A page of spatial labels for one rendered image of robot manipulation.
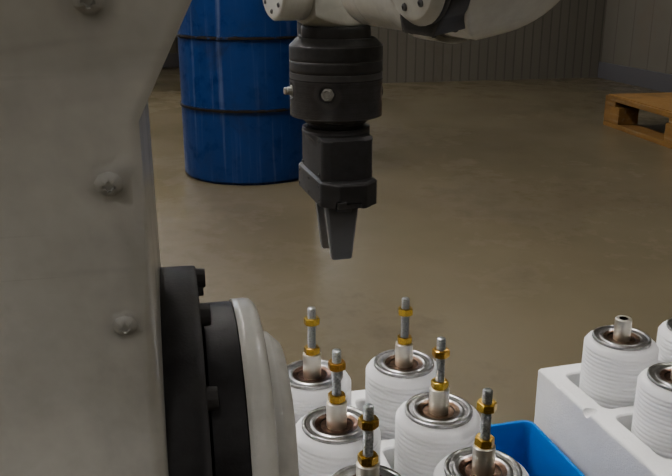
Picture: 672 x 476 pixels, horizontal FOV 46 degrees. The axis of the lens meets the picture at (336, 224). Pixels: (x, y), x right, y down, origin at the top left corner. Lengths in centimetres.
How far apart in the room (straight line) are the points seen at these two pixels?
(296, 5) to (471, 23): 24
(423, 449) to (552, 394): 33
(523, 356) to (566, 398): 51
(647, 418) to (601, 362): 11
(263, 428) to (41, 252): 11
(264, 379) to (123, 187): 12
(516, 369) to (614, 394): 48
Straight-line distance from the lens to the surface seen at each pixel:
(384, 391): 99
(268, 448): 29
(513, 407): 146
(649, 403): 104
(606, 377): 112
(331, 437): 86
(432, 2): 48
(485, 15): 51
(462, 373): 155
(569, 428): 115
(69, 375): 24
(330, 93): 72
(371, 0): 63
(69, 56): 18
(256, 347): 30
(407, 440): 90
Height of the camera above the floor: 71
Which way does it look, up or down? 17 degrees down
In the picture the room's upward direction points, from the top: straight up
